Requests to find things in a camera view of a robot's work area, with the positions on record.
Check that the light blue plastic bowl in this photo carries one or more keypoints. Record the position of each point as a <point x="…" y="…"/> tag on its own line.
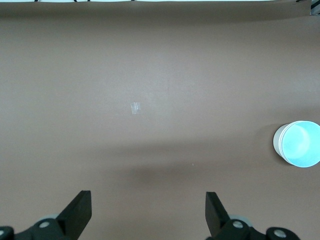
<point x="300" y="143"/>

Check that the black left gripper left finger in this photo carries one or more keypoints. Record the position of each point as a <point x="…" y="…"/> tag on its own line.
<point x="73" y="217"/>

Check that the white plastic bowl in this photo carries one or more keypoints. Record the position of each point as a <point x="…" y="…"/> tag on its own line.
<point x="276" y="141"/>

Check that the clear tape piece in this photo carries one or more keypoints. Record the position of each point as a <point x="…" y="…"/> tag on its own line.
<point x="135" y="108"/>

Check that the brown table cover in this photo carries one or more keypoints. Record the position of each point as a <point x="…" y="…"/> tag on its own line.
<point x="125" y="62"/>

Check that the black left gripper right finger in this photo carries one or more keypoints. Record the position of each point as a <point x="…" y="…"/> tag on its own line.
<point x="216" y="217"/>

